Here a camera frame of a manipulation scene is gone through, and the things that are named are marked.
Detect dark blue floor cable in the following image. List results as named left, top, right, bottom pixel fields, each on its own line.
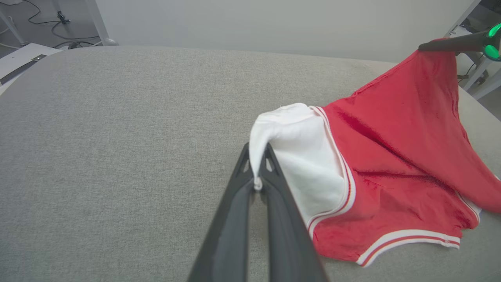
left=50, top=22, right=101, bottom=43

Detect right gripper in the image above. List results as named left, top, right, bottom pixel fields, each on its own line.
left=418, top=23, right=501, bottom=61

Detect white equipment box black handle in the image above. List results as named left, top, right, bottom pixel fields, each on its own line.
left=0, top=42, right=62, bottom=94

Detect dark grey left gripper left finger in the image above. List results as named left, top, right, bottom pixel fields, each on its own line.
left=188, top=143, right=255, bottom=282

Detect white metal table leg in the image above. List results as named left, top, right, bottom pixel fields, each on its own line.
left=84, top=0, right=119, bottom=46
left=444, top=0, right=482, bottom=38
left=0, top=8, right=28, bottom=46

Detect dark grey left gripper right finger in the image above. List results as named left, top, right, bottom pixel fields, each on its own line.
left=260, top=143, right=328, bottom=282

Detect black floor cable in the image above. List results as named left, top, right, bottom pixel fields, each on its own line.
left=23, top=0, right=63, bottom=25

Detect red and white shorts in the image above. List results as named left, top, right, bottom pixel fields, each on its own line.
left=249, top=38, right=501, bottom=268

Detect grey fabric sofa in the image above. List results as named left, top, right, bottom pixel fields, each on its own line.
left=0, top=45, right=501, bottom=282

